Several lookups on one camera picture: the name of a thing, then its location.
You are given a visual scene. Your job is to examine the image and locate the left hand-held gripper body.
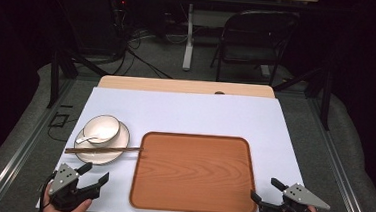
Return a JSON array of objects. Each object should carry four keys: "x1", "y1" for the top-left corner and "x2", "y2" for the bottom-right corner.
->
[{"x1": 46, "y1": 162, "x2": 104, "y2": 212}]

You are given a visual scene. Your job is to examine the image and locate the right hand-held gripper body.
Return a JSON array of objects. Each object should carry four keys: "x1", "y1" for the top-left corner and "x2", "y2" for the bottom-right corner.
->
[{"x1": 258, "y1": 179, "x2": 333, "y2": 212}]

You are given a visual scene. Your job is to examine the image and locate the brown wooden chopstick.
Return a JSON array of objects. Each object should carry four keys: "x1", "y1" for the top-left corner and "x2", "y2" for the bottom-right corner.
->
[
  {"x1": 64, "y1": 142, "x2": 145, "y2": 158},
  {"x1": 64, "y1": 143, "x2": 143, "y2": 160}
]

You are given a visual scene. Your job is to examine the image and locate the white plate with gold rim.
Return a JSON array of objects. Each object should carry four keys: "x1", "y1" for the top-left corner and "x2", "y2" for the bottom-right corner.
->
[{"x1": 72, "y1": 117, "x2": 132, "y2": 168}]

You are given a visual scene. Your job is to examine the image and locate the white ceramic spoon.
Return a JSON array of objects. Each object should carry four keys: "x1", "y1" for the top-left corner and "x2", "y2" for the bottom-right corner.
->
[{"x1": 74, "y1": 132, "x2": 109, "y2": 147}]

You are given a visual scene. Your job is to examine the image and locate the white bowl with gold rim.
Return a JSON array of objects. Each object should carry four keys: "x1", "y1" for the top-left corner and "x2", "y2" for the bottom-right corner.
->
[{"x1": 81, "y1": 113, "x2": 122, "y2": 147}]

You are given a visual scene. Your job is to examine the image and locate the brown wooden tray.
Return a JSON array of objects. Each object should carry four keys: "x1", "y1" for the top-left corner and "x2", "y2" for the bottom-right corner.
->
[{"x1": 128, "y1": 128, "x2": 264, "y2": 212}]

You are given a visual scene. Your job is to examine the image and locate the white table mat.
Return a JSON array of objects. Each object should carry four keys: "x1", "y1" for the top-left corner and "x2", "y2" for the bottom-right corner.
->
[{"x1": 35, "y1": 82, "x2": 312, "y2": 212}]

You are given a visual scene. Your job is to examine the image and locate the light wooden table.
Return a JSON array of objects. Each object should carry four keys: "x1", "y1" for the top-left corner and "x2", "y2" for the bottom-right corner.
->
[{"x1": 96, "y1": 73, "x2": 278, "y2": 101}]

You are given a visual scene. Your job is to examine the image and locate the black folding chair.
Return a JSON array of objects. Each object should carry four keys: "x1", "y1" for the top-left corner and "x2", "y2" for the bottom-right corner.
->
[{"x1": 209, "y1": 6, "x2": 301, "y2": 88}]

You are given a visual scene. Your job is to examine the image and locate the background table with white legs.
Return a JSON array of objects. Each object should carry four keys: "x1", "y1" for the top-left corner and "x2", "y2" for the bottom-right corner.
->
[{"x1": 161, "y1": 0, "x2": 321, "y2": 82}]

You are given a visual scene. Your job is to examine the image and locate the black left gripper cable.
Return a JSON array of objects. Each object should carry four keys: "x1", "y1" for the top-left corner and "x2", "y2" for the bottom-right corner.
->
[{"x1": 36, "y1": 171, "x2": 57, "y2": 212}]

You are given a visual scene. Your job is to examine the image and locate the aluminium floor rail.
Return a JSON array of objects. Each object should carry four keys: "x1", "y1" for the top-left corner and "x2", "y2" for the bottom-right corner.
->
[
  {"x1": 0, "y1": 72, "x2": 76, "y2": 212},
  {"x1": 298, "y1": 96, "x2": 376, "y2": 212}
]

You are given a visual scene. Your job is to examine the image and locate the black floor socket frame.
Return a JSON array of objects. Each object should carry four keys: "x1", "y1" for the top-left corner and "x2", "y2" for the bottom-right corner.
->
[{"x1": 47, "y1": 110, "x2": 70, "y2": 130}]

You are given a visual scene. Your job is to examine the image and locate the black metal frame stand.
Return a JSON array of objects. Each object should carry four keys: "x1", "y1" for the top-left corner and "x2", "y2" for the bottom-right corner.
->
[
  {"x1": 45, "y1": 46, "x2": 112, "y2": 113},
  {"x1": 269, "y1": 62, "x2": 335, "y2": 132}
]

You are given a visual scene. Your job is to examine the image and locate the bundle of floor cables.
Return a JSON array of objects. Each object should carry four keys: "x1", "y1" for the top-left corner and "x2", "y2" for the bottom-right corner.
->
[{"x1": 103, "y1": 0, "x2": 180, "y2": 81}]

